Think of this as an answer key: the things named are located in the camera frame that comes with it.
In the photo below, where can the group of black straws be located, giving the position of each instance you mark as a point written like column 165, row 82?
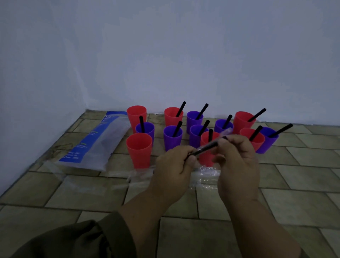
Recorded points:
column 177, row 129

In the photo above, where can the person's right forearm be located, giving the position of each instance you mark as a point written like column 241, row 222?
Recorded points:
column 260, row 228

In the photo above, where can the crumpled clear plastic wrapper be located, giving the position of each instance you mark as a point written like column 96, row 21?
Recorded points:
column 207, row 176

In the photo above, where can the person's right hand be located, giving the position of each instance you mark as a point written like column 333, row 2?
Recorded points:
column 239, row 170

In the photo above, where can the person's left hand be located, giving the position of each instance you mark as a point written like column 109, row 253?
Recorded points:
column 171, row 172

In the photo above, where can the blue and clear plastic bag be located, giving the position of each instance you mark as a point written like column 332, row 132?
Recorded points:
column 87, row 143

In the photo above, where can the dark olive sleeve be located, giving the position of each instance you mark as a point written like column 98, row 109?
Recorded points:
column 77, row 240

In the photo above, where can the person's right thumb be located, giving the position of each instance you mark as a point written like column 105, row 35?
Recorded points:
column 219, row 159

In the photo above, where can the clear plastic sheet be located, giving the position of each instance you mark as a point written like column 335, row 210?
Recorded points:
column 93, row 179

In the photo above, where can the group of purple plastic cups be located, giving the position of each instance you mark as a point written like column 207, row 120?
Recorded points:
column 172, row 139

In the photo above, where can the group of red plastic cups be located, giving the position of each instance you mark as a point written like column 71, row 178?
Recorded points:
column 139, row 151

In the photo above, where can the person's left forearm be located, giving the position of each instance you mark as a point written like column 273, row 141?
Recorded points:
column 144, row 226

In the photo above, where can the person's left thumb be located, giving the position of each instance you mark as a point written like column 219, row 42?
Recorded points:
column 191, row 159

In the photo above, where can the black drinking straw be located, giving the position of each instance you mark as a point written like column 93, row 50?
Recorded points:
column 206, row 147

